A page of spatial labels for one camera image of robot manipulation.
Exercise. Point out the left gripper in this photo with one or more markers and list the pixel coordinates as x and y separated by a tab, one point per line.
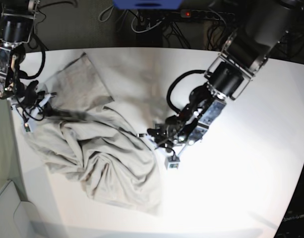
170	137

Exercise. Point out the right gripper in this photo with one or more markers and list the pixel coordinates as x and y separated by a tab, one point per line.
33	111

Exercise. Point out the grey t-shirt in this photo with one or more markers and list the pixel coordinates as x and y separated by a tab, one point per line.
87	141

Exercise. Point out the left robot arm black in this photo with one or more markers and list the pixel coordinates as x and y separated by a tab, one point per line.
243	54

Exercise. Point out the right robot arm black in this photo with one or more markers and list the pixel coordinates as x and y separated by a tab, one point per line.
17	18

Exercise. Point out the black power strip red light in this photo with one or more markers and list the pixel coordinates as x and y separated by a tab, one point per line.
206	15

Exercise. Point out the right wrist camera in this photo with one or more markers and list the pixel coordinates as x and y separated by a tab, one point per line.
29	126

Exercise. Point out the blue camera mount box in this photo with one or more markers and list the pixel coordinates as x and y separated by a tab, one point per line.
147	4

